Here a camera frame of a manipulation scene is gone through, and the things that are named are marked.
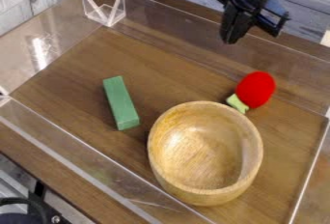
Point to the wooden bowl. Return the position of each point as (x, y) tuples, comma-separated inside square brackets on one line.
[(205, 152)]

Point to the black clamp with cable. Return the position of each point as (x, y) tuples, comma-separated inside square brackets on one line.
[(22, 207)]

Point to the green rectangular block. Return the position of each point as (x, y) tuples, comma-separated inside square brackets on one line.
[(120, 103)]

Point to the red plush strawberry toy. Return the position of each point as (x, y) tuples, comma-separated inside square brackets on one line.
[(253, 92)]

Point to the clear acrylic corner bracket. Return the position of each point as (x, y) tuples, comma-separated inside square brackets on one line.
[(104, 14)]

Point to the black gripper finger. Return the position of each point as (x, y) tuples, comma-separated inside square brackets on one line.
[(242, 21), (229, 21)]

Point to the clear acrylic tray wall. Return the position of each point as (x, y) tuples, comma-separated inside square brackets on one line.
[(58, 129)]

